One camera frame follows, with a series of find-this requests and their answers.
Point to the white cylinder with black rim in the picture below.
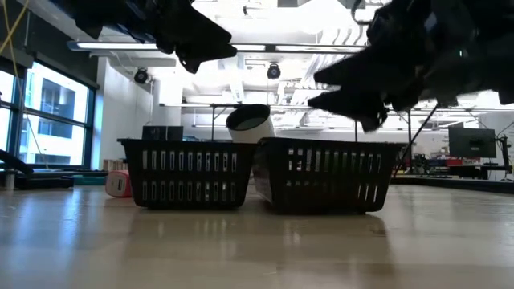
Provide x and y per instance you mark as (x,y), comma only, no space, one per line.
(257,130)

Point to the black ceiling spotlight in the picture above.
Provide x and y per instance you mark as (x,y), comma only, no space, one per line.
(274,71)
(141,76)

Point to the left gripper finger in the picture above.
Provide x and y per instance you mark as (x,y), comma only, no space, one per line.
(201,54)
(192,24)

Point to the black box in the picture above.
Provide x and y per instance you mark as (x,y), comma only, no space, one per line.
(160,133)

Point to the large glass window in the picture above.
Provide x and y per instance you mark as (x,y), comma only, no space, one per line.
(56,100)

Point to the black computer monitor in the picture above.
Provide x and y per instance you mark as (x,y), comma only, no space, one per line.
(472,142)

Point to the black office desk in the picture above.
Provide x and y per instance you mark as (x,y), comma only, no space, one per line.
(474,170)

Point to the small pink and white charger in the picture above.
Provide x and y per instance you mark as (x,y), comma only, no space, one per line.
(118,184)

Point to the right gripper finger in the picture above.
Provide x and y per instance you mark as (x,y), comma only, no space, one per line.
(353,102)
(357,72)

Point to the black slotted plastic basket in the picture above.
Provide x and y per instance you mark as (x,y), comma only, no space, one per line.
(329,176)
(186,174)

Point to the tall black-legged background table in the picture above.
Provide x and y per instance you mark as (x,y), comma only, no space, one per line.
(213,120)

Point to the long ceiling strip light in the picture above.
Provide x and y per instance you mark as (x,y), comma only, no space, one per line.
(120,45)

